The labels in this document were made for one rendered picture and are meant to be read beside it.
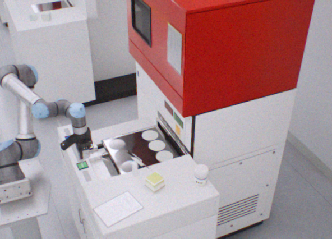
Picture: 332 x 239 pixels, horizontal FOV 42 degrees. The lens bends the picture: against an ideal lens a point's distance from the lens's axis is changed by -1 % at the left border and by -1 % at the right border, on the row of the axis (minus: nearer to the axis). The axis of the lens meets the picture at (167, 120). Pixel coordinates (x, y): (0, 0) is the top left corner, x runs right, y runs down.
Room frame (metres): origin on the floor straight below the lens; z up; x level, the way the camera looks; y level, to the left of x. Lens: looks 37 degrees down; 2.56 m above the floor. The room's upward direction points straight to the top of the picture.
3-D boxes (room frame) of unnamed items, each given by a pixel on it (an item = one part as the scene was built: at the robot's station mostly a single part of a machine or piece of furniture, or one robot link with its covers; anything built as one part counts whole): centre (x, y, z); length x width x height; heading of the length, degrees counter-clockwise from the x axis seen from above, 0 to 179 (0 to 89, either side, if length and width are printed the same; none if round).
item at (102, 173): (1.82, 0.39, 0.87); 0.36 x 0.08 x 0.03; 25
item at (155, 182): (1.58, 0.06, 1.00); 0.07 x 0.07 x 0.07; 43
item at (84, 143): (1.75, 0.44, 1.14); 0.09 x 0.08 x 0.12; 115
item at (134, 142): (1.95, 0.16, 0.90); 0.34 x 0.34 x 0.01; 25
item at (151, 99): (2.22, 0.03, 1.02); 0.82 x 0.03 x 0.40; 25
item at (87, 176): (1.86, 0.51, 0.89); 0.55 x 0.09 x 0.14; 25
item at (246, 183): (2.36, -0.27, 0.41); 0.82 x 0.71 x 0.82; 25
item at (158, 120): (2.05, -0.03, 0.89); 0.44 x 0.02 x 0.10; 25
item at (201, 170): (1.62, -0.18, 1.01); 0.07 x 0.07 x 0.10
